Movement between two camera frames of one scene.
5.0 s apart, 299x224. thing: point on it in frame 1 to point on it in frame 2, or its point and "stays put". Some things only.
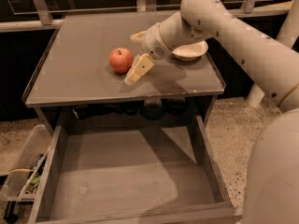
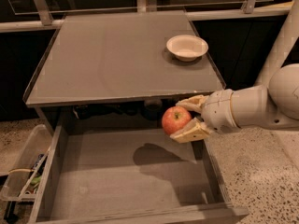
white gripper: x=152 y=43 to x=219 y=109
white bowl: x=192 y=51 stays put
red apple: x=121 y=60 to x=173 y=118
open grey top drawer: x=149 y=170 stays put
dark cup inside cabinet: x=152 y=109 stays put
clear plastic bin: x=21 y=181 stays put
